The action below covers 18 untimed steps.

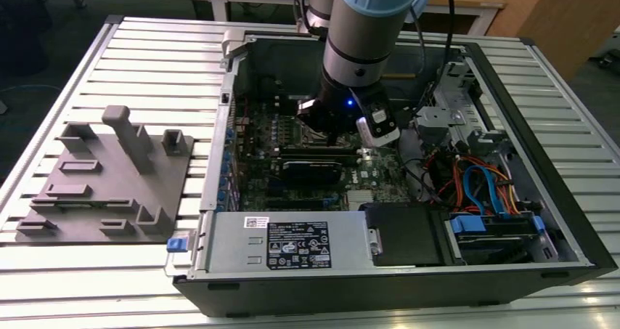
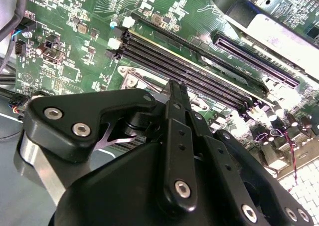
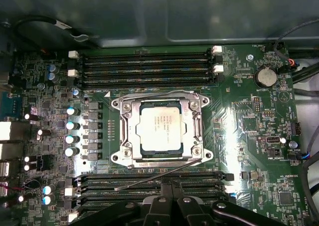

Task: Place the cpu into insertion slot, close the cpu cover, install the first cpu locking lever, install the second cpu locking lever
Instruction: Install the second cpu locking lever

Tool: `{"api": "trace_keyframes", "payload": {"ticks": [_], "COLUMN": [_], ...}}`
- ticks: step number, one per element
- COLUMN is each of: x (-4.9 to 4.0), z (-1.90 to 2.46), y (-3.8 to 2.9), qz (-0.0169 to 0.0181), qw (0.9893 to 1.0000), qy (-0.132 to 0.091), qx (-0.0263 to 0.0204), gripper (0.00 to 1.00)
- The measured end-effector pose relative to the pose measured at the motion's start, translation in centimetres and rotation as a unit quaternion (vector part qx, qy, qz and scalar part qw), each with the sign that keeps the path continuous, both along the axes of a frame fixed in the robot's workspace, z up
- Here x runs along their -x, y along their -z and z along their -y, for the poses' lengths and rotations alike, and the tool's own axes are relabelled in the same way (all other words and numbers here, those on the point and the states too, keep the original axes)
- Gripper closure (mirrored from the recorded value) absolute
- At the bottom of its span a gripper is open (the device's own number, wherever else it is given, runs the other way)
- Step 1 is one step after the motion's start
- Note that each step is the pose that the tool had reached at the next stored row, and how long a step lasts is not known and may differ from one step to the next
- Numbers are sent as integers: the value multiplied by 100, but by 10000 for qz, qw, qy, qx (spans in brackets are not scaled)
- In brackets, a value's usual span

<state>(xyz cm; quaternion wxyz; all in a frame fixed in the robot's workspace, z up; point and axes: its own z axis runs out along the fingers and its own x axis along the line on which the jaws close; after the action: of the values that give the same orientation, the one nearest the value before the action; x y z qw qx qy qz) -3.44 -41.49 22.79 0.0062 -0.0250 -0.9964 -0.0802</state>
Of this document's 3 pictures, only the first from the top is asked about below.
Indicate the black power supply label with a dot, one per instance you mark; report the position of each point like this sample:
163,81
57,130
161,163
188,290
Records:
297,245

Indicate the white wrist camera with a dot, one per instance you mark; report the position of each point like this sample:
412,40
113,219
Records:
383,133

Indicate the hard disk in blue carrier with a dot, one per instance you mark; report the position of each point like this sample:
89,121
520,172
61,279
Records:
467,224

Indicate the black PC case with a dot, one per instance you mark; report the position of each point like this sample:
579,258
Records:
339,292

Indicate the white barcode sticker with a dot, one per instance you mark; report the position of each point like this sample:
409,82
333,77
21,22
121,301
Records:
256,222

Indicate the black graphics card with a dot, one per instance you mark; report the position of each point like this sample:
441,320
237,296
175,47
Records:
309,171

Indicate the black plastic shroud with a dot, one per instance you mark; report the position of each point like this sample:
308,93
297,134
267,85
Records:
407,234

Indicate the grey parts rack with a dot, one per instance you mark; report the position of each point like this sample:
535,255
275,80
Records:
121,198

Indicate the black expansion slot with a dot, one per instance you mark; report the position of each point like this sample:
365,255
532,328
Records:
295,204

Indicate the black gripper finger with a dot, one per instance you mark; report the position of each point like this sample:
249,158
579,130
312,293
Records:
335,140

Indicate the grey case latch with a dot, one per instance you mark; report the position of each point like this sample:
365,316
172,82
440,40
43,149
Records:
231,40

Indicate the blue case latch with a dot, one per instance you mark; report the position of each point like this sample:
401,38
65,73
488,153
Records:
176,245

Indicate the metal drive cage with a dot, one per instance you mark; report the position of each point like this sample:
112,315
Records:
431,123

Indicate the green motherboard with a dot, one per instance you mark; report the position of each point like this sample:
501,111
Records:
383,169

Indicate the silver chipset heatsink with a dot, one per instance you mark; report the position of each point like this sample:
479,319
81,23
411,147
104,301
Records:
360,196

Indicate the wooden cabinet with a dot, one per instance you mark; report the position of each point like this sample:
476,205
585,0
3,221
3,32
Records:
571,16

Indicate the chair base with casters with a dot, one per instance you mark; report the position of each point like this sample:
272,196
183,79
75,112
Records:
611,58

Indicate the silver power supply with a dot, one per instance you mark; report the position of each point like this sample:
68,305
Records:
232,245

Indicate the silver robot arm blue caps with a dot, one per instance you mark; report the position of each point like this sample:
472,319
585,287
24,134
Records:
359,35

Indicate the CPU socket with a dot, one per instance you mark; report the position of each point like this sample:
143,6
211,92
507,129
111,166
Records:
304,142

